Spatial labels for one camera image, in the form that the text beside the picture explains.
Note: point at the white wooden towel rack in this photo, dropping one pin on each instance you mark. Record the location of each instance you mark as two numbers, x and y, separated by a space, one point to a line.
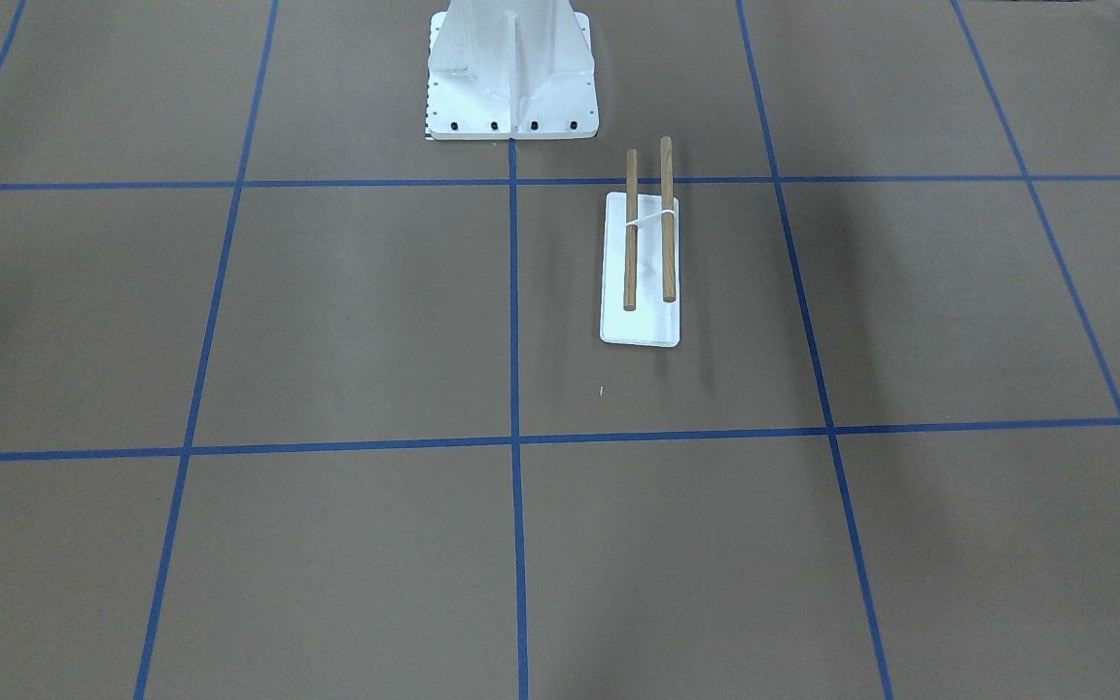
640 295

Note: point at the white pedestal column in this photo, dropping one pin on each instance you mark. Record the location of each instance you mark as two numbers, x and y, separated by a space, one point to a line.
501 70

